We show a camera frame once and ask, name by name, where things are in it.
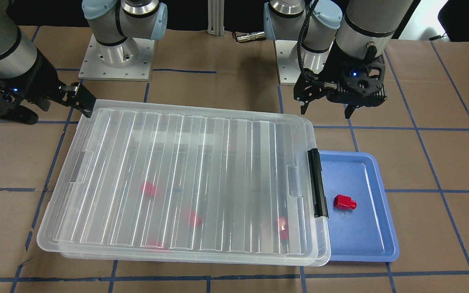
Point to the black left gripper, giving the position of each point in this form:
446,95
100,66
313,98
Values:
334,72

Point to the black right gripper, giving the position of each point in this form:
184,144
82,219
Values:
40,83

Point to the red block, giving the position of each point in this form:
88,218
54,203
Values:
148,189
282,228
154,245
193,219
343,202

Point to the clear plastic box lid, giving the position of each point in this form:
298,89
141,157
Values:
181,183

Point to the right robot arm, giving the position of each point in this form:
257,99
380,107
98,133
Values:
112,22

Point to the clear plastic storage box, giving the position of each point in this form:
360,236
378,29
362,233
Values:
193,256

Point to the blue plastic tray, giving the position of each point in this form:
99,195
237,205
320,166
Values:
366,234

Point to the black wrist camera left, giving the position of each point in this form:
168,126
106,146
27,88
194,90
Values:
359,84

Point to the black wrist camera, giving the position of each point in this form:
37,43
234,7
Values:
359,84
11,109

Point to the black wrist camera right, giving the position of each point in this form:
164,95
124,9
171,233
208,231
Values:
11,109

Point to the black box latch handle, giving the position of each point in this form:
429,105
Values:
317,188

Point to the aluminium frame post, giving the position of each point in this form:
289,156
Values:
215,17

